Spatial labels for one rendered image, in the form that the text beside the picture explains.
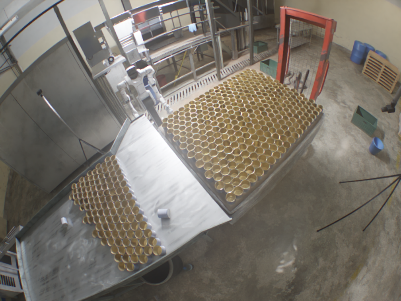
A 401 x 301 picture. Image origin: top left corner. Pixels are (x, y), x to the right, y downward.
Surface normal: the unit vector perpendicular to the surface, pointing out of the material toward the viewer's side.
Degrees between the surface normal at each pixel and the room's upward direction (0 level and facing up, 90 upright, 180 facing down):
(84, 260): 0
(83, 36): 90
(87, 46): 90
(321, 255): 0
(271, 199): 0
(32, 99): 90
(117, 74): 90
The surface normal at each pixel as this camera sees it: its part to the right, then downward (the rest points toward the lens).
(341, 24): -0.80, 0.56
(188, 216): -0.17, -0.57
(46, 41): 0.58, 0.60
